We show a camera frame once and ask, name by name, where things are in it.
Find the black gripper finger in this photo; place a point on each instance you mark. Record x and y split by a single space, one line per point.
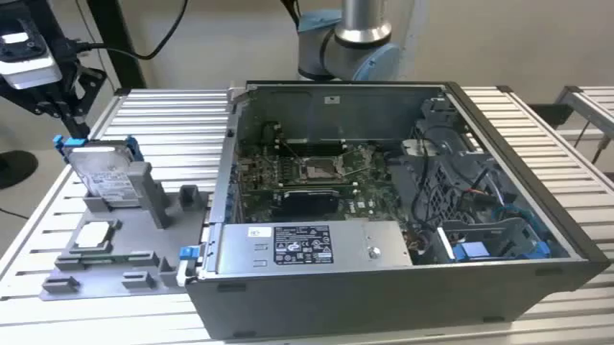
95 76
37 106

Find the hard disk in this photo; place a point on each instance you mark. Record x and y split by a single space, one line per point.
103 172

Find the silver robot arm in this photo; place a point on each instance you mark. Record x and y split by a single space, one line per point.
362 21

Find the grey disk bay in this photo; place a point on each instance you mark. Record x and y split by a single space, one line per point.
503 233

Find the black round base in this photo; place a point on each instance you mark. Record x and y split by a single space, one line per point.
13 169

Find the silver CPU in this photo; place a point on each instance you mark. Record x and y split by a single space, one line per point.
94 235

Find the grey parts rack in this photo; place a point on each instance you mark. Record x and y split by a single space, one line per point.
130 233

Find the green RAM stick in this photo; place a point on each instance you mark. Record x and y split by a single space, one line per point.
120 257

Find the thin metal locking lever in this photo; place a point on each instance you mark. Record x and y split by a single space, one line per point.
291 148

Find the black RAM slot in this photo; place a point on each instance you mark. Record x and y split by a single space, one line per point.
316 185
311 143

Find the blue case latch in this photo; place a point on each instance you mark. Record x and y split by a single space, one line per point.
188 253

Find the CPU socket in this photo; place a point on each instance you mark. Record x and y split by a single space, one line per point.
319 169

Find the silver power supply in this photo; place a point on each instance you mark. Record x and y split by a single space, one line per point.
239 248

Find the green motherboard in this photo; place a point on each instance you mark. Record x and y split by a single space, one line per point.
369 205

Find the dark grey PC case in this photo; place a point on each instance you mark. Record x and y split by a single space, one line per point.
335 305

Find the metal slat side table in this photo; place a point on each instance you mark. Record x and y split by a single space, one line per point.
594 104

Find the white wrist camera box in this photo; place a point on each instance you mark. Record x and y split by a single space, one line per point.
28 72

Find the black vertical post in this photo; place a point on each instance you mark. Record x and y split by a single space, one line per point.
120 36

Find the blue bay bracket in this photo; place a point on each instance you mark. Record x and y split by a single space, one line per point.
473 249

